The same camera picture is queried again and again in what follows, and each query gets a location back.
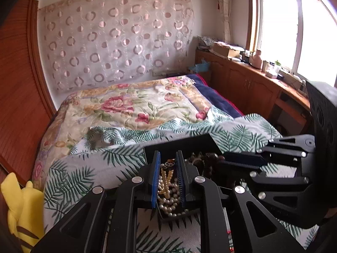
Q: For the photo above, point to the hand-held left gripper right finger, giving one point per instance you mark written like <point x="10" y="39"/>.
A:
<point x="180" y="179"/>

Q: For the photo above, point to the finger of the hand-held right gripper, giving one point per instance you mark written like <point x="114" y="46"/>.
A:
<point x="244" y="159"/>
<point x="279" y="181"/>

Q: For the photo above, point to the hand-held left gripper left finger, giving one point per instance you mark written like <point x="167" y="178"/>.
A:
<point x="155" y="179"/>

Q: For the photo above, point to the black jewelry box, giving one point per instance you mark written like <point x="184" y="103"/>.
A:
<point x="184" y="143"/>

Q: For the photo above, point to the navy blanket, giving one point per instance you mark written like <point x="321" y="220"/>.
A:
<point x="216" y="97"/>

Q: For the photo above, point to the leaf-print bed sheet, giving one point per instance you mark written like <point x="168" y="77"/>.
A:
<point x="87" y="168"/>

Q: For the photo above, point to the wooden cabinet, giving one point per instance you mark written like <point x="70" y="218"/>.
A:
<point x="237" y="84"/>

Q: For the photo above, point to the white tissue box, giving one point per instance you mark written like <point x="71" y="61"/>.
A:
<point x="271" y="73"/>

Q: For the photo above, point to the small potted plant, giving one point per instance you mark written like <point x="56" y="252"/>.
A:
<point x="277" y="64"/>

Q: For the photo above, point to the floral blanket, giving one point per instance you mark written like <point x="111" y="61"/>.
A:
<point x="115" y="110"/>

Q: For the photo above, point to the white cup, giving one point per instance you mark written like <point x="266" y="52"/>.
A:
<point x="265" y="66"/>

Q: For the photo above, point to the pink jar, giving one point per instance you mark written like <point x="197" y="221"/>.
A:
<point x="256" y="60"/>

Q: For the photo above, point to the window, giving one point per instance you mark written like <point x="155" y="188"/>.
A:
<point x="289" y="26"/>

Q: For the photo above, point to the cardboard box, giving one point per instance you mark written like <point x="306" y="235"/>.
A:
<point x="226" y="50"/>

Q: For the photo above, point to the pile of papers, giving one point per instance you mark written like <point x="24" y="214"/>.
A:
<point x="206" y="42"/>

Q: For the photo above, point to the yellow plush toy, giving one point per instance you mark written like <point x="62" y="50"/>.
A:
<point x="21" y="210"/>

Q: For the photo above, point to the sheer circle-patterned curtain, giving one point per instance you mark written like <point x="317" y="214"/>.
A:
<point x="113" y="37"/>

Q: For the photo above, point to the beige floral window curtain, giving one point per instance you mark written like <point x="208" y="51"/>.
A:
<point x="225" y="10"/>

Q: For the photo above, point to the brown wooden wardrobe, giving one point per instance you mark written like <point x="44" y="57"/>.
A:
<point x="18" y="84"/>

